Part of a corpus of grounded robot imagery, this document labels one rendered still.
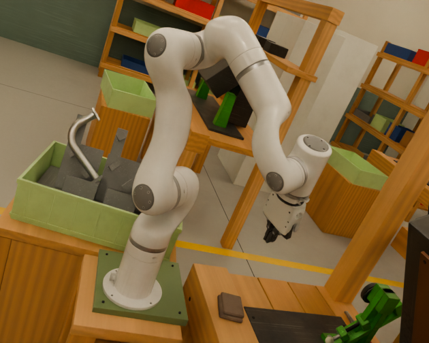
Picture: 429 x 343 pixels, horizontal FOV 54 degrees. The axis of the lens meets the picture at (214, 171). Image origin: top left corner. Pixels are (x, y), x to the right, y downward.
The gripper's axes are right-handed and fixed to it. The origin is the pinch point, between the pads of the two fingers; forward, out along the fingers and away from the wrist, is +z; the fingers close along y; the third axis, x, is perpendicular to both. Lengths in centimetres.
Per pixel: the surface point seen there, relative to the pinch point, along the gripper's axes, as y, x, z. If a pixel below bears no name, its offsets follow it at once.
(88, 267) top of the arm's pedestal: 34, 37, 38
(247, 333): -9.0, 1.9, 35.5
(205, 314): 3.0, 9.4, 37.7
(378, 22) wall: 432, -676, 127
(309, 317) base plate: -11, -28, 43
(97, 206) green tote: 55, 26, 34
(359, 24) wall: 446, -638, 135
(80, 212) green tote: 58, 31, 38
